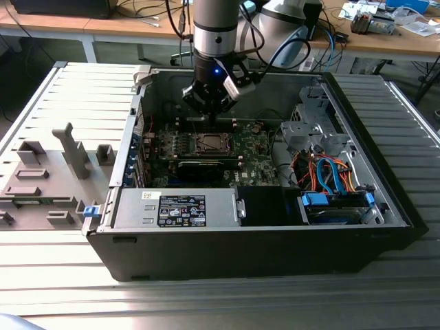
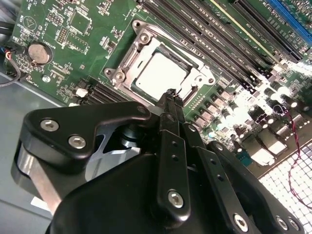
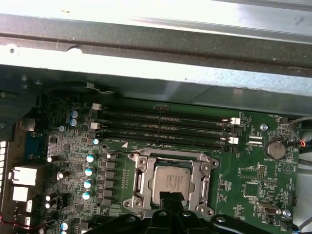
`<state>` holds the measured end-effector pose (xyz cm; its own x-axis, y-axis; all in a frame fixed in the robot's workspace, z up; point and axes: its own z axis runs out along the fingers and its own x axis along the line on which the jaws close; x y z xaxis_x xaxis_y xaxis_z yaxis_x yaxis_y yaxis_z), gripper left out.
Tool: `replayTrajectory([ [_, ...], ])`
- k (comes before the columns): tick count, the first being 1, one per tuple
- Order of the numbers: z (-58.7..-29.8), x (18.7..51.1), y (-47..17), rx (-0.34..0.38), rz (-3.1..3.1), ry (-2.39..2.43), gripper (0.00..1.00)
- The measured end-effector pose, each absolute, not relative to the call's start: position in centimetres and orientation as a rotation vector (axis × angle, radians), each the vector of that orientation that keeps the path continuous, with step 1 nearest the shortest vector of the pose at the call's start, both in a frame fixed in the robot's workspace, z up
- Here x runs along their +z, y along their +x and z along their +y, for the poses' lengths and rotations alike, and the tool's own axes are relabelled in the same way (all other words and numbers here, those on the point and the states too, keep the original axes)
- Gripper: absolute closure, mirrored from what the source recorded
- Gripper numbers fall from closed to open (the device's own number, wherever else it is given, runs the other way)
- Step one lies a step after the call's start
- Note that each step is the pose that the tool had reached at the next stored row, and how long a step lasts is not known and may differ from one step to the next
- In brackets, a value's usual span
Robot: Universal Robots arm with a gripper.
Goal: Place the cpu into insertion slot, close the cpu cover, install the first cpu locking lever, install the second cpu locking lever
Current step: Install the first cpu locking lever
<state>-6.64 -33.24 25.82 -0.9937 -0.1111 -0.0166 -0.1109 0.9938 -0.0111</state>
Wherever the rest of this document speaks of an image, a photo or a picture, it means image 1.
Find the CPU with silver top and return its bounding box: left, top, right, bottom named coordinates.
left=201, top=134, right=225, bottom=151

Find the metal socket cover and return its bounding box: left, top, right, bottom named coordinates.
left=195, top=132, right=237, bottom=155

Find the office chair base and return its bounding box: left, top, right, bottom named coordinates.
left=170, top=50, right=194, bottom=67

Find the black graphics card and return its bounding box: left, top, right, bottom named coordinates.
left=177, top=158, right=224, bottom=183

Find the green motherboard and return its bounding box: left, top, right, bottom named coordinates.
left=142, top=118, right=286, bottom=188

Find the silver metal disk bay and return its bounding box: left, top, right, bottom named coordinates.
left=280, top=85, right=351, bottom=152

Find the black plastic shroud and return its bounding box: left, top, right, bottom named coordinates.
left=236, top=187, right=300, bottom=227

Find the wooden desk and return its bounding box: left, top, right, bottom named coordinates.
left=0, top=0, right=194, bottom=65
left=302, top=0, right=440, bottom=73

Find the grey power supply unit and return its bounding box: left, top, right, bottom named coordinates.
left=113, top=188, right=240, bottom=230

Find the black equipment box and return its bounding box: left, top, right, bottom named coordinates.
left=10, top=0, right=113, bottom=20

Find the hard disk in blue carrier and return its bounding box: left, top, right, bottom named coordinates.
left=297, top=190, right=375, bottom=226

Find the grey electronic device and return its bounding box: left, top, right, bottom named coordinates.
left=350, top=10, right=396, bottom=35

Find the black PC case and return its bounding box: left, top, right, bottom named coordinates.
left=81, top=67, right=430, bottom=283

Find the grey parts rack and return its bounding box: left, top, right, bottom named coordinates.
left=0, top=122, right=120, bottom=231

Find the blue cardboard box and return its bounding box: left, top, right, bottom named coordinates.
left=384, top=0, right=430, bottom=14

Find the pale blue rounded object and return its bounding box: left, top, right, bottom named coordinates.
left=0, top=312, right=45, bottom=330

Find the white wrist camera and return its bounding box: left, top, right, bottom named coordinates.
left=223, top=76, right=257, bottom=103

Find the grey case handle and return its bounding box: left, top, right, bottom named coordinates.
left=133, top=66, right=153, bottom=86

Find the orange wire bundle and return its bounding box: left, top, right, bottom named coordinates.
left=294, top=153, right=360, bottom=193

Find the blue data wire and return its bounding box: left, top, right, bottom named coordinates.
left=315, top=156, right=349, bottom=197

